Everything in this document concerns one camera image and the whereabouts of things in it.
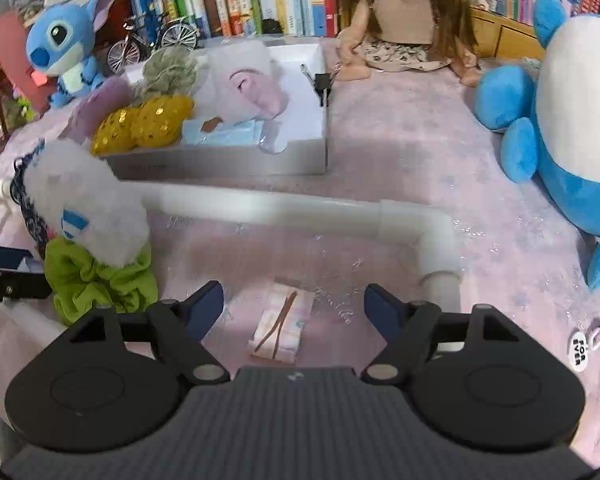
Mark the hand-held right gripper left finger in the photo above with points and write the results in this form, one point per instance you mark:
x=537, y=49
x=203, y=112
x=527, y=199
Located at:
x=205, y=306

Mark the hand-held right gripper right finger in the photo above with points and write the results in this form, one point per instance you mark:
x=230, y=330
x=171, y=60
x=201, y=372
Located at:
x=381, y=310

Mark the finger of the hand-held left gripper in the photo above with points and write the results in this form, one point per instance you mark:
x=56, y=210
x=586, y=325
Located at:
x=12, y=285
x=0, y=256

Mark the navy floral scrunchie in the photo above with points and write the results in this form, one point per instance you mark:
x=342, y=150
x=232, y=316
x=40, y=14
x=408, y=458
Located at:
x=30, y=220

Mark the lime green scrunchie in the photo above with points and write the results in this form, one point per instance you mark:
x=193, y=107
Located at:
x=95, y=280

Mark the pink striped packet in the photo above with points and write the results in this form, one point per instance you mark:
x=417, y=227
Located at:
x=292, y=320

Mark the white fluffy plush toy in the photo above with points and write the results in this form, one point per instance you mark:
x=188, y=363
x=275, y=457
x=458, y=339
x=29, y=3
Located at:
x=90, y=195

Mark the white pipe frame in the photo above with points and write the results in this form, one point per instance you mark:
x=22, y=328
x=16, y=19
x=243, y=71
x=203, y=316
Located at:
x=280, y=210

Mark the white cardboard box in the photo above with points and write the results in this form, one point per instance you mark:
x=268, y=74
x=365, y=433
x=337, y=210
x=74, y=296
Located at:
x=230, y=162

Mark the gold sequin pad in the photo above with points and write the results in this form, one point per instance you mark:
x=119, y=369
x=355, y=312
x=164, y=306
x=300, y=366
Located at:
x=162, y=120
x=112, y=132

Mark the blue face mask packet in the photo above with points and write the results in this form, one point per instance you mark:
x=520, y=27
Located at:
x=230, y=135

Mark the purple plush toy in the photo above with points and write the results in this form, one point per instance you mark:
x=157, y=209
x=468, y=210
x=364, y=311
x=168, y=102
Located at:
x=100, y=105

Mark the pale pink fluffy plush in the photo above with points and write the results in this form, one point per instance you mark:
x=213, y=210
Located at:
x=252, y=92

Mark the green checked scrunchie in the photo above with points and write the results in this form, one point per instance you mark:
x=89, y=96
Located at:
x=170, y=72

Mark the green toy figures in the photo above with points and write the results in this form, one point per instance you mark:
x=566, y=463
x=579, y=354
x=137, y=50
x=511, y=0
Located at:
x=22, y=110

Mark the pink wooden house model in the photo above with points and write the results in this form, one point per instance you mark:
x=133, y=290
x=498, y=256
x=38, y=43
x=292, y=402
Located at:
x=10, y=50

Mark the blue alien plush toy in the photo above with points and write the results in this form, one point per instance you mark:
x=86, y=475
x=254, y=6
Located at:
x=62, y=40

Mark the black binder clip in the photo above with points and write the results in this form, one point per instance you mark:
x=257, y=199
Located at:
x=322, y=82

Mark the blue and white plush toy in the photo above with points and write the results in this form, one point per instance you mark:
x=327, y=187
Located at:
x=580, y=110

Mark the black model bicycle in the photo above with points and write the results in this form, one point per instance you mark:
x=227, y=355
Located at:
x=176, y=24

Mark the yellow wooden drawer box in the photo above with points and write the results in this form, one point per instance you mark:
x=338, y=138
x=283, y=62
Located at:
x=515, y=40

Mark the brown haired doll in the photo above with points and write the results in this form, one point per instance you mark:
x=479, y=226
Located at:
x=405, y=5

